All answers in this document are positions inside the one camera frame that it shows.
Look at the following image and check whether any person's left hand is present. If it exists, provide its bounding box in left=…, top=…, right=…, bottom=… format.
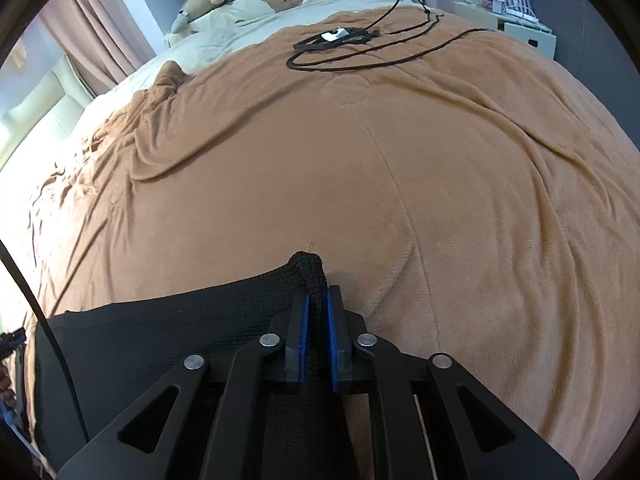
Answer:
left=0, top=364, right=16, bottom=408

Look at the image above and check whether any cream padded headboard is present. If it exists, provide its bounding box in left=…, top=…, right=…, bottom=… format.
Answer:
left=1, top=54, right=94, bottom=166

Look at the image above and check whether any cream plush toy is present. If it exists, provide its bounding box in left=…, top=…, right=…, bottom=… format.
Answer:
left=165, top=0, right=228, bottom=46

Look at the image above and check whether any white bed sheet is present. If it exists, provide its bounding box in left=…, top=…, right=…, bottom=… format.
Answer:
left=72, top=0, right=414, bottom=162

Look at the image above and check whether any white bedside cabinet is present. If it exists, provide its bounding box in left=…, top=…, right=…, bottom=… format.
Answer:
left=454, top=1, right=556, bottom=60

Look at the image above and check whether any black cable with device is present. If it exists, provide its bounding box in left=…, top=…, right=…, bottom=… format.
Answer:
left=285, top=0, right=494, bottom=73

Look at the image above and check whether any black t-shirt patterned trim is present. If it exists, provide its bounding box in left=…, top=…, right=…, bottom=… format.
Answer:
left=31, top=250, right=331, bottom=480

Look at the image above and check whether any brown fleece blanket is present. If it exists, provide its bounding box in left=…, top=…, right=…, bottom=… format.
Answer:
left=32, top=15, right=639, bottom=479

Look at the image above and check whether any pink curtain left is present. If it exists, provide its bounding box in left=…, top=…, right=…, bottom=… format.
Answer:
left=38, top=0, right=155, bottom=94

